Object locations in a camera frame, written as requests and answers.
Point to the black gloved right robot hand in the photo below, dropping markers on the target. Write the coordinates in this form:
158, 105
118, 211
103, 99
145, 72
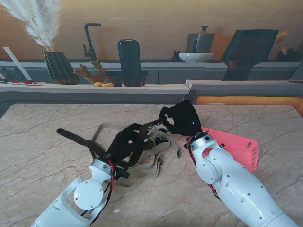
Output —
187, 118

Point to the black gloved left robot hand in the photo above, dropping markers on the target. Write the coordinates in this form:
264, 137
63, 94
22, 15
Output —
123, 144

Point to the beige woven belt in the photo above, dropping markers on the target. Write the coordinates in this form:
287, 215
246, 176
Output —
163, 144

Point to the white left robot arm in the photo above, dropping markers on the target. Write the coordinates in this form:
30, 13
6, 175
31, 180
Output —
87, 194

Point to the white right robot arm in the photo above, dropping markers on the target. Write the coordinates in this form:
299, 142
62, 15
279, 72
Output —
232, 186

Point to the pink plastic mesh basket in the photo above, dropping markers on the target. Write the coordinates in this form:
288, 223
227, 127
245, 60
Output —
239, 146

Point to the grey stone counter top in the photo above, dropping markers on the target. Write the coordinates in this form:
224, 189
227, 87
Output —
236, 84

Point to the white ceramic bowl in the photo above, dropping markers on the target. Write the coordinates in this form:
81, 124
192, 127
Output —
196, 57

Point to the orange fruits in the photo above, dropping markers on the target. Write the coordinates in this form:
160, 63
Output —
106, 84

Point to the small black stand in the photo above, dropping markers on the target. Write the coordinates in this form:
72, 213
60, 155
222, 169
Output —
176, 56

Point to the light wood counter top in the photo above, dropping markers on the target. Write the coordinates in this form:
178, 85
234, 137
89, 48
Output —
71, 88

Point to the grey pot with lid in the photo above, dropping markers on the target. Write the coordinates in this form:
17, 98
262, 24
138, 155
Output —
200, 41

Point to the tall dark cylindrical canister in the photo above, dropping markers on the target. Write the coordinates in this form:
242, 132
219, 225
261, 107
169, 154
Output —
129, 61

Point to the dark range hood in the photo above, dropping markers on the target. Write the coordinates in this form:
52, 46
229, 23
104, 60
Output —
248, 49

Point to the dark ribbed vase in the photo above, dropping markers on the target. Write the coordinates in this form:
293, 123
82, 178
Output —
60, 68

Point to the black kitchen faucet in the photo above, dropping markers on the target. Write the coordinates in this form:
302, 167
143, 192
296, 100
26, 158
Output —
89, 42

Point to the plate with red food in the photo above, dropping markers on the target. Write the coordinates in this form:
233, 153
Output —
26, 83

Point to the dark utensil holder with spoons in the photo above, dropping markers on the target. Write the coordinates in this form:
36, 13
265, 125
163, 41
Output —
287, 55

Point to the white leaning board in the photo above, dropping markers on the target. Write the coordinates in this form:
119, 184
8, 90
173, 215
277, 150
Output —
16, 62

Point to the white pampas grass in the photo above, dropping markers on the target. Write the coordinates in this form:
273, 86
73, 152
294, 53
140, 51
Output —
40, 23

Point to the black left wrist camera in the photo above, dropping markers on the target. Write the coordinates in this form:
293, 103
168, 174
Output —
123, 173

